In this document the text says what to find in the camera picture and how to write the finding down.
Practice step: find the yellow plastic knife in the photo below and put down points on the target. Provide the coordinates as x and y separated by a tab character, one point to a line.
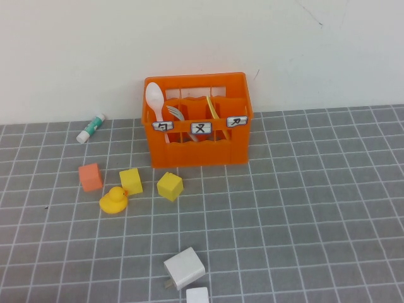
212	109

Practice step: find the grey plastic fork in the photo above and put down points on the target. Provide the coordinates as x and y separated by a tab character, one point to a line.
175	112

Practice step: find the pale pink plastic spoon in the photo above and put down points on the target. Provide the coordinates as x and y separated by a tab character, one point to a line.
154	94

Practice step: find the orange plastic cutlery holder crate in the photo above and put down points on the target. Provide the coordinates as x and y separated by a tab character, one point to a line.
195	154

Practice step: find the white label fork character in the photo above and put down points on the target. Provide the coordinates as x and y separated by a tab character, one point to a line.
201	127

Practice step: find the white label knife character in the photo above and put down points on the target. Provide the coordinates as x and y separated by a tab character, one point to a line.
237	121

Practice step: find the white label spoon character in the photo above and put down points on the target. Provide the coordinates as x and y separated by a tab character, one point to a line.
163	125

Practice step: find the notched yellow foam cube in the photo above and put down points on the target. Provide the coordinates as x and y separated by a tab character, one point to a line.
169	187

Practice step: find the plain yellow foam cube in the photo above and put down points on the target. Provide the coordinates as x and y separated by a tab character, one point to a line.
132	181

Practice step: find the yellow rubber duck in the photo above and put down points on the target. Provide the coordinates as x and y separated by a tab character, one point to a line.
111	203

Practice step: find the white green glue stick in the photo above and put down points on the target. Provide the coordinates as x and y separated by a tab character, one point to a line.
91	127

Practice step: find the orange foam cube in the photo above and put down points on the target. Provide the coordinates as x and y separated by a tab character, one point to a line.
91	178

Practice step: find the white charger plug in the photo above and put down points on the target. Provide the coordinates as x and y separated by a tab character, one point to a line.
184	268

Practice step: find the grey grid table mat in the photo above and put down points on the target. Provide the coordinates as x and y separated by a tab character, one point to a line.
315	205

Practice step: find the white foam cube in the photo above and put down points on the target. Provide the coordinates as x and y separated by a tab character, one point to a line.
197	296

